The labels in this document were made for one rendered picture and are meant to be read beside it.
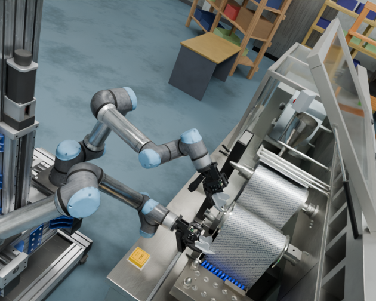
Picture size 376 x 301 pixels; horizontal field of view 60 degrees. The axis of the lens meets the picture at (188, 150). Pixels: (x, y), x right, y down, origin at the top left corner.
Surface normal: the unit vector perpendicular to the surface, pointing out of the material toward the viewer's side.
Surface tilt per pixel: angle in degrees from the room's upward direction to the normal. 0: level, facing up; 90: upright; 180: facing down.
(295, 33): 90
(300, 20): 90
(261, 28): 90
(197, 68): 90
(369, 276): 0
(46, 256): 0
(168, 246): 0
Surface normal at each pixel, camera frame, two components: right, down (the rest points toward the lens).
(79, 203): 0.42, 0.59
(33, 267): 0.34, -0.76
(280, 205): -0.43, 0.43
